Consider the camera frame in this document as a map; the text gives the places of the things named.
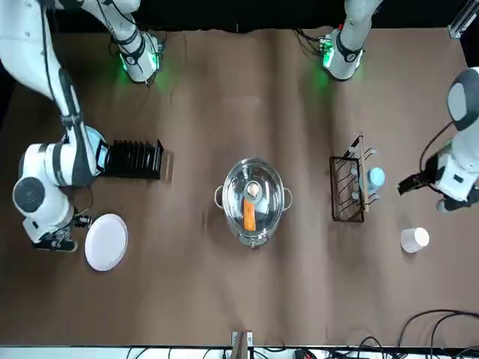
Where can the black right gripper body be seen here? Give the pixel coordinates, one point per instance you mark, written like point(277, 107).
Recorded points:
point(56, 243)

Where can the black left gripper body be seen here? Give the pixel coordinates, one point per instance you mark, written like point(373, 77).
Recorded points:
point(434, 170)

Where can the pale pink plate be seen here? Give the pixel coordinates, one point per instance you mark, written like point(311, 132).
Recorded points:
point(106, 243)

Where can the light blue cup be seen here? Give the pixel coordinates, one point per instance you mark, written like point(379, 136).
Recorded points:
point(376, 179)

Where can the pale pink cup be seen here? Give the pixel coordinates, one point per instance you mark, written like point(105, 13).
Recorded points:
point(413, 240)

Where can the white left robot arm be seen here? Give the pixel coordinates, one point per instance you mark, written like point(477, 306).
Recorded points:
point(462, 157)

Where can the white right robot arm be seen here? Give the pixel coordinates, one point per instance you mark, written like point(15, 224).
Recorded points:
point(41, 168)

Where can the black plate drying rack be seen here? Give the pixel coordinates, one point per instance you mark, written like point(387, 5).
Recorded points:
point(138, 161)

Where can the aluminium table corner profile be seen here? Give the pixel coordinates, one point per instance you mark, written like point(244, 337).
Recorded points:
point(464, 18)

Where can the steel pot with glass lid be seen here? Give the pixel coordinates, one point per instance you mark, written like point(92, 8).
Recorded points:
point(254, 187)

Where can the orange carrot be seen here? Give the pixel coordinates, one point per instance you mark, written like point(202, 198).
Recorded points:
point(249, 217)

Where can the aluminium frame post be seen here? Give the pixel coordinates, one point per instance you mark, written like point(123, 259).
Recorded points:
point(241, 346)

